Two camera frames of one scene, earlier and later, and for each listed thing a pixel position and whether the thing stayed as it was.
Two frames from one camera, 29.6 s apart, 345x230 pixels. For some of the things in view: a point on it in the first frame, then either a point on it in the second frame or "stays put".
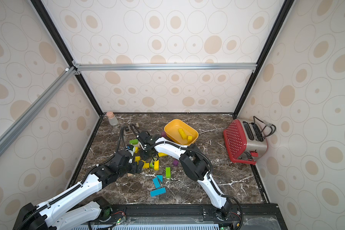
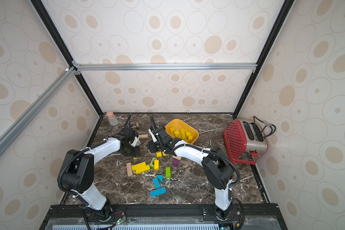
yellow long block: x=160 y=154 stays put
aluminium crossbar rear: x=119 y=67 stays put
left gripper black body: x=132 y=166 → x=132 y=151
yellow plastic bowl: x=179 y=132 stays put
